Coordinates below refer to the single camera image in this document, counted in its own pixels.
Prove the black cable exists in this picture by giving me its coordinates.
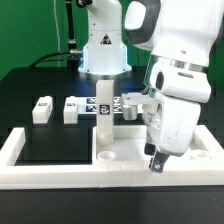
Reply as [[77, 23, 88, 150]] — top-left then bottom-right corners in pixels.
[[29, 50, 83, 69]]

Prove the white desk tabletop tray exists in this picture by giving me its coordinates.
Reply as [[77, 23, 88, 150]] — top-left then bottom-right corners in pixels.
[[92, 125, 224, 173]]

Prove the white hanging cable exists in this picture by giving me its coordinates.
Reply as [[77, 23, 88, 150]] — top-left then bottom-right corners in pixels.
[[53, 0, 62, 68]]

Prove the black camera stand pole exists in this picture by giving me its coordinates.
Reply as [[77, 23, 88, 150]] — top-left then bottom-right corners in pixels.
[[65, 0, 77, 69]]

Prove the fiducial marker base plate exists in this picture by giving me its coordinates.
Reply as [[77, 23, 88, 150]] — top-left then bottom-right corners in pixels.
[[77, 97, 122, 115]]

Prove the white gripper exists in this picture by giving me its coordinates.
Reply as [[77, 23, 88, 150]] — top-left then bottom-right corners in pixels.
[[143, 92, 201, 173]]

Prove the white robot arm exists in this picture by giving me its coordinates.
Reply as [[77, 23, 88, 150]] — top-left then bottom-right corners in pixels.
[[122, 0, 224, 173]]

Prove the white U-shaped boundary frame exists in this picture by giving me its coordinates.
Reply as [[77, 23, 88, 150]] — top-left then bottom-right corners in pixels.
[[0, 125, 224, 189]]

